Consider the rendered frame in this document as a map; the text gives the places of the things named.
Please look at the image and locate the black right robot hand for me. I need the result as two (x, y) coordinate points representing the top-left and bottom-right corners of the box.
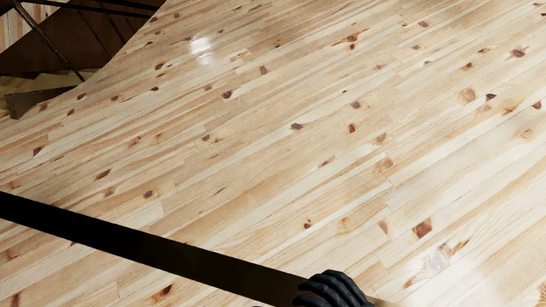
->
(290, 268), (381, 307)

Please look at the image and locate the brown wooden stair step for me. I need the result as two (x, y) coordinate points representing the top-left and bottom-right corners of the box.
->
(4, 86), (78, 121)

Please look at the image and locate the dark wooden staircase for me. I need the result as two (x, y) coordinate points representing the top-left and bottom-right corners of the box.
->
(0, 0), (176, 84)

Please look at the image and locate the black metal stair railing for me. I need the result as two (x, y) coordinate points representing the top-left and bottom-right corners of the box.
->
(0, 0), (162, 86)

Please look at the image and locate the dark brown wooden rail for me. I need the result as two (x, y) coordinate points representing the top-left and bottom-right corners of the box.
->
(0, 172), (417, 307)

